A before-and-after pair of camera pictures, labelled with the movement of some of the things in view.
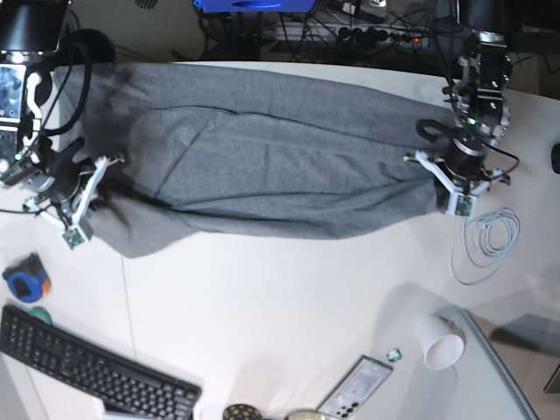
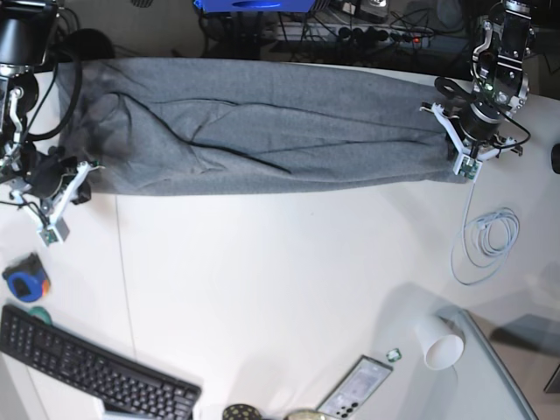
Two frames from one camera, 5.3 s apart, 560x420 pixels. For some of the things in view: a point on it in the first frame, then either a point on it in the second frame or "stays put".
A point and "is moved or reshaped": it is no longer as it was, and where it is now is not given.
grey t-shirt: x=212 y=155 is moved or reshaped
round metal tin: x=305 y=415 stays put
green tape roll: x=40 y=313 stays put
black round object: x=556 y=158 stays put
